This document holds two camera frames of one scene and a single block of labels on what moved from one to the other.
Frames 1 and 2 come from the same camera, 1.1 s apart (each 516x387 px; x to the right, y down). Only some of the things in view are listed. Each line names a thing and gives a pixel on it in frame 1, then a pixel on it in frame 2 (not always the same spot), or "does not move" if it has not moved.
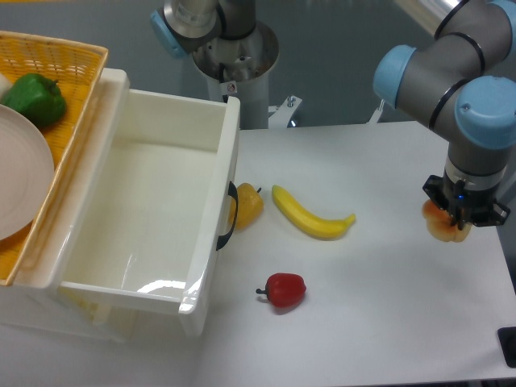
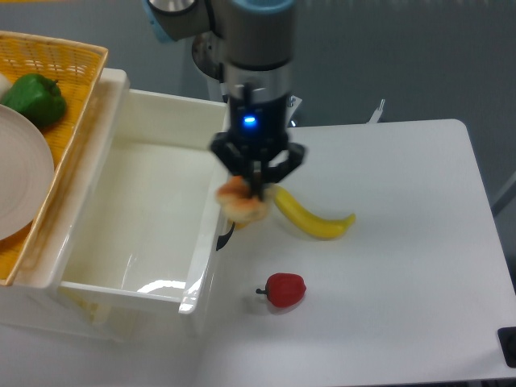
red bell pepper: (285, 289) does not move
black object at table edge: (507, 339) does not move
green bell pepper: (39, 97) does not move
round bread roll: (439, 224) to (241, 208)
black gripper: (466, 205) to (258, 135)
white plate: (27, 174) does not move
